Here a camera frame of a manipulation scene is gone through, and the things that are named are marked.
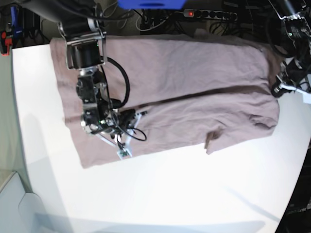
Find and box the blue clamp handle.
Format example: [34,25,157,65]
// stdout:
[10,6,17,35]

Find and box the black power strip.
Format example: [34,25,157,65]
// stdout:
[183,9,238,21]

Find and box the mauve pink t-shirt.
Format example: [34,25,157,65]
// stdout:
[49,33,292,169]

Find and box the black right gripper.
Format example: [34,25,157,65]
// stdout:
[81,107,136,135]

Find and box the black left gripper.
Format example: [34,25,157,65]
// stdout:
[271,58,311,98]

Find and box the red and black clamp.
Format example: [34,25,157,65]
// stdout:
[0,31,13,56]

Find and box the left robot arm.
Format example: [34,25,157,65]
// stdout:
[265,0,311,98]

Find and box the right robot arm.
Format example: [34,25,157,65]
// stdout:
[17,0,135,135]

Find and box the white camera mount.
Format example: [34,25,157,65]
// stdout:
[279,83,311,104]
[96,111,148,160]

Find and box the blue plastic box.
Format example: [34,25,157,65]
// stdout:
[118,0,186,9]

